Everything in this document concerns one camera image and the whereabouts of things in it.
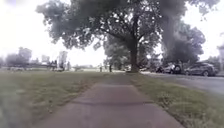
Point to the large dark tree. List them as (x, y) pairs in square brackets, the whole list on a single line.
[(134, 56)]

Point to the row of distant trees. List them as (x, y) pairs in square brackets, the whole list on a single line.
[(18, 58)]

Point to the wide grass lawn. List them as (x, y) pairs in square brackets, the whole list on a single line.
[(40, 90)]

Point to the grey car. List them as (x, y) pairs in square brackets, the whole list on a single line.
[(200, 69)]

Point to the grey concrete sidewalk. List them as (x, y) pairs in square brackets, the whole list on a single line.
[(113, 106)]

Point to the pale car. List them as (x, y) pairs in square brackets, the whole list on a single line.
[(171, 68)]

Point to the smaller dark tree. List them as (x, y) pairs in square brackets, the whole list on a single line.
[(185, 43)]

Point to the narrow grass verge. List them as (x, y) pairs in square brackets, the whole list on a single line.
[(180, 100)]

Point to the tall pale building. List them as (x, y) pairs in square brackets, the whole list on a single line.
[(63, 58)]

